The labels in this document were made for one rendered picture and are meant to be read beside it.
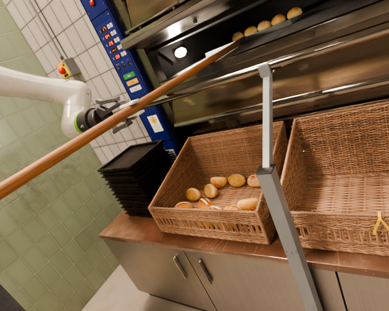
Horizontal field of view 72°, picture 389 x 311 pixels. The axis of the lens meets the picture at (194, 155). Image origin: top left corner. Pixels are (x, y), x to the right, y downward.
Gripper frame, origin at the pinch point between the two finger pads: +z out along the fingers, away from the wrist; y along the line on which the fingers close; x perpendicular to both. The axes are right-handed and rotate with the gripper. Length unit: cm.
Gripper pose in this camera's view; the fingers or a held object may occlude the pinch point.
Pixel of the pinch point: (131, 108)
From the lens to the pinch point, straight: 89.7
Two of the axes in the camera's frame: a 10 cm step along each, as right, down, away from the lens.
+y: 3.8, 8.5, 3.7
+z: 7.9, -0.9, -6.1
